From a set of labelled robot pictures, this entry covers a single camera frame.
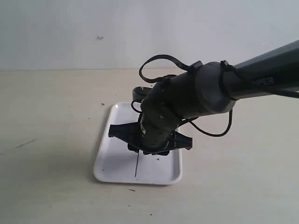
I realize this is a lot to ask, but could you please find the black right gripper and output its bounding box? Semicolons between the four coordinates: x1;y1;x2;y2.
108;115;193;156

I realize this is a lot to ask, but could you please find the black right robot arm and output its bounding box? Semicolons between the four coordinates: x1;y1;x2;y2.
108;42;299;156

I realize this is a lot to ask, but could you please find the thin metal skewer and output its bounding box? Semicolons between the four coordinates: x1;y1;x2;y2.
135;151;140;177

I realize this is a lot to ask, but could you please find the white rectangular plastic tray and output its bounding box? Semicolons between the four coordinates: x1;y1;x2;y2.
93;102;183;185

